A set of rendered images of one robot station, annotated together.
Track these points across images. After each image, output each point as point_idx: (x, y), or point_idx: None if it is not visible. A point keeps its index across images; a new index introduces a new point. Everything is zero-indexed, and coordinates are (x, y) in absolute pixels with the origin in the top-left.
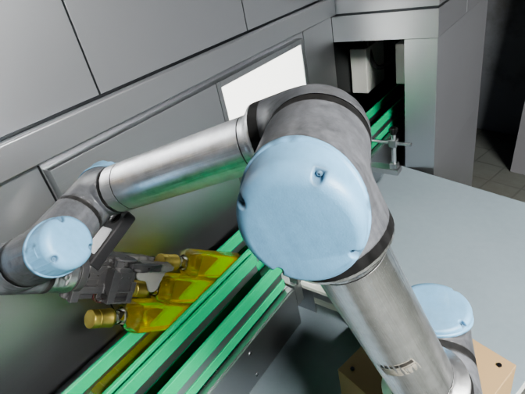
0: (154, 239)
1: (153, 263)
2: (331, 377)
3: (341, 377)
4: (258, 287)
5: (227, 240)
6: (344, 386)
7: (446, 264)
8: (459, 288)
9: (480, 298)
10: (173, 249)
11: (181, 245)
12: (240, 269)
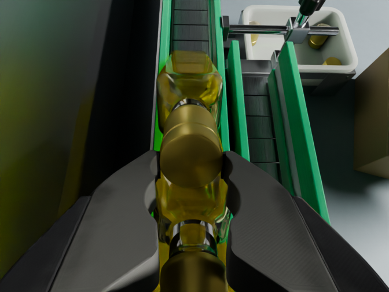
0: (32, 80)
1: (286, 218)
2: (330, 156)
3: (386, 160)
4: (304, 98)
5: (161, 30)
6: (379, 164)
7: (335, 1)
8: (360, 21)
9: (381, 25)
10: (76, 86)
11: (84, 70)
12: (241, 77)
